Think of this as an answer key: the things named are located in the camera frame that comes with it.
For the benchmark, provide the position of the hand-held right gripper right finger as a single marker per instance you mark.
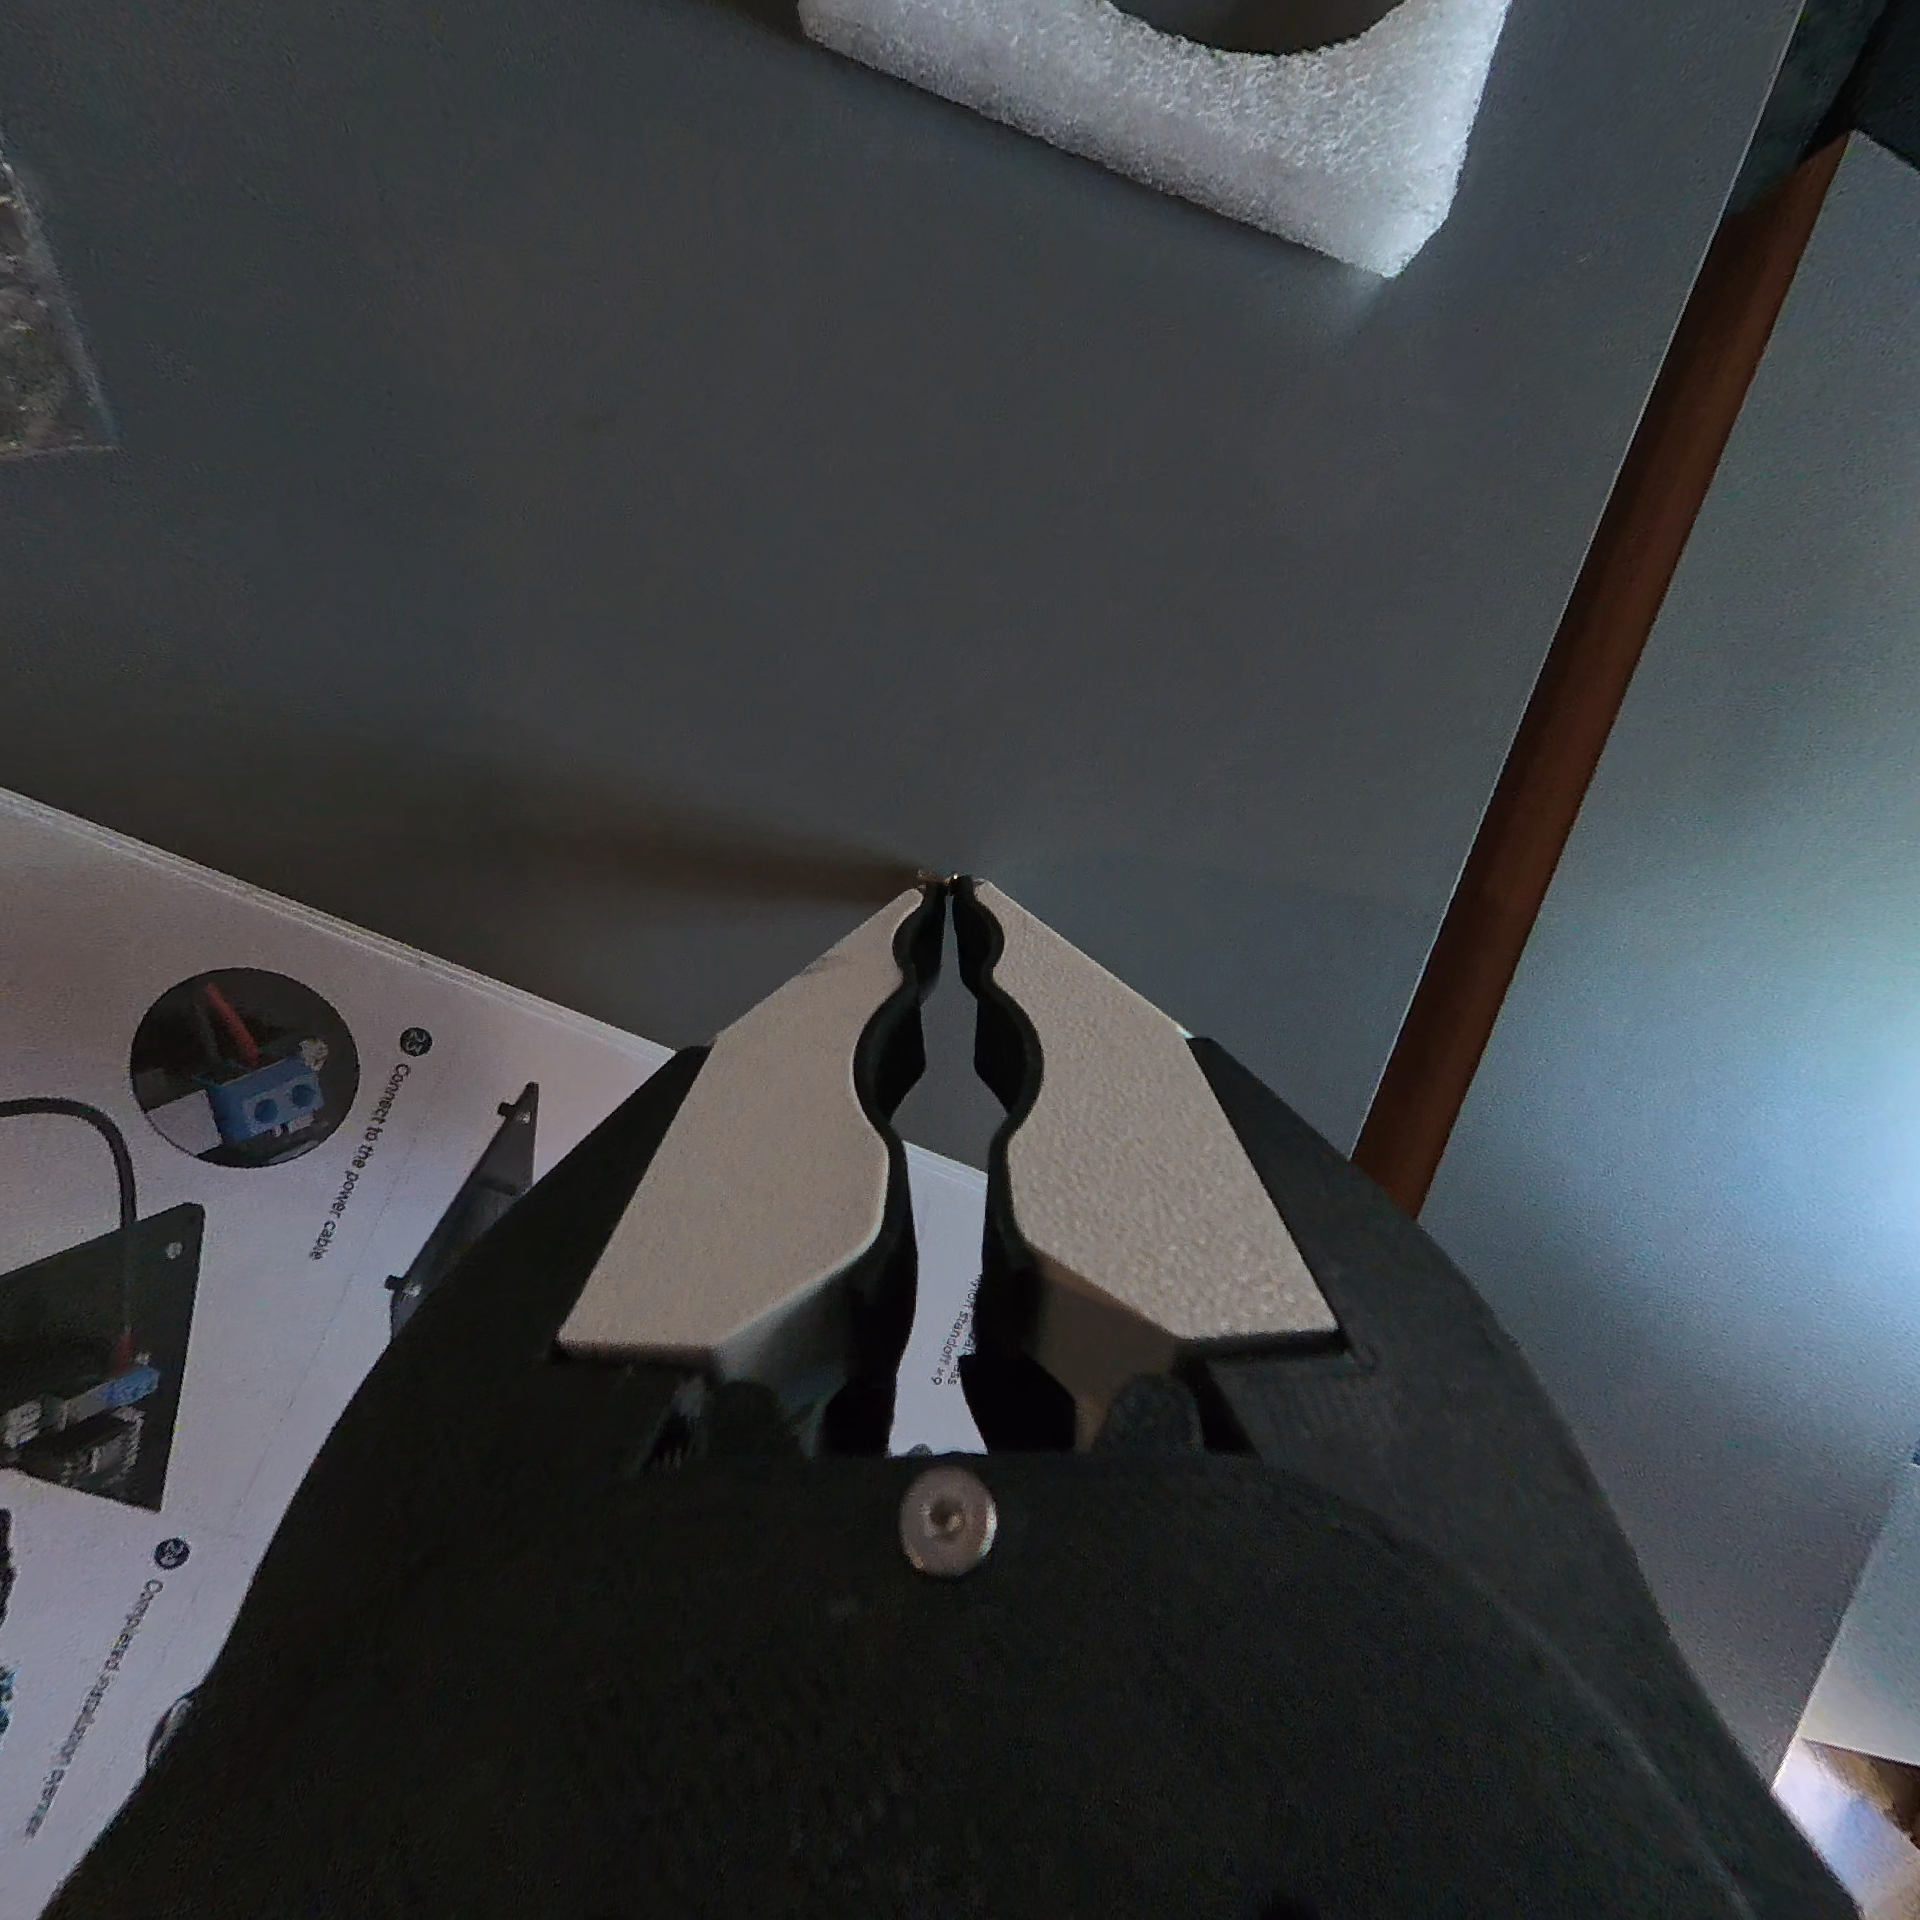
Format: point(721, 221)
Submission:
point(1171, 1200)

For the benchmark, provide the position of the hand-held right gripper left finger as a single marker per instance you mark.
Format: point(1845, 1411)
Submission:
point(734, 1200)

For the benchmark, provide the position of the small silver screw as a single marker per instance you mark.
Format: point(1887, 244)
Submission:
point(949, 877)

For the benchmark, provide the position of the grey desk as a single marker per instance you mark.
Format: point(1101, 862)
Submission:
point(751, 525)

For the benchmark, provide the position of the printed instruction manual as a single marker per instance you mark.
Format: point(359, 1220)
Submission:
point(271, 1319)

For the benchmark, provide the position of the white foam packing insert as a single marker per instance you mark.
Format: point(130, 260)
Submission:
point(1201, 119)

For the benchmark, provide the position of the cluster of labelled screw bags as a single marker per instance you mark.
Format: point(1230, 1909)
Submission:
point(31, 330)

